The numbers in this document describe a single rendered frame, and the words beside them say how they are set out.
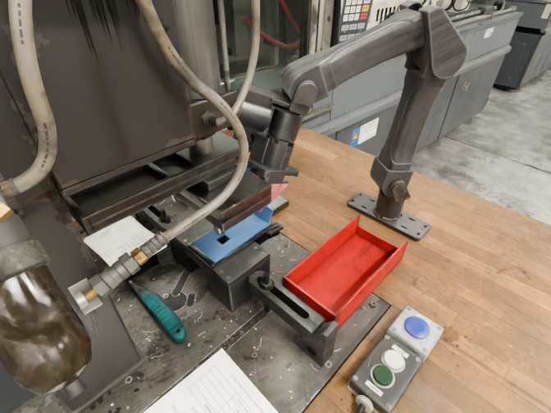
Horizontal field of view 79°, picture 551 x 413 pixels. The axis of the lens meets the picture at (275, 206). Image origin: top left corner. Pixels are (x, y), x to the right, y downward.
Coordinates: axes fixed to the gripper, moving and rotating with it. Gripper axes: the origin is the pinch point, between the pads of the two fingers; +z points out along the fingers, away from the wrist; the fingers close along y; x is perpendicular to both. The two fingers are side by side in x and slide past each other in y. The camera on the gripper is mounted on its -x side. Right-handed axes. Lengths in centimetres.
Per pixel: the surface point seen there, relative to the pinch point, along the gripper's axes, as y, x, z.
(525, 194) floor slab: -254, 31, -4
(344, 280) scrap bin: -9.1, 19.0, 8.0
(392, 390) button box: 4.3, 36.6, 11.5
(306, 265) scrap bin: -2.8, 13.0, 6.6
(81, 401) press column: 33.0, 5.2, 26.2
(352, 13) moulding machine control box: -76, -44, -58
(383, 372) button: 3.8, 34.4, 10.3
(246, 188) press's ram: 13.3, 7.1, -7.7
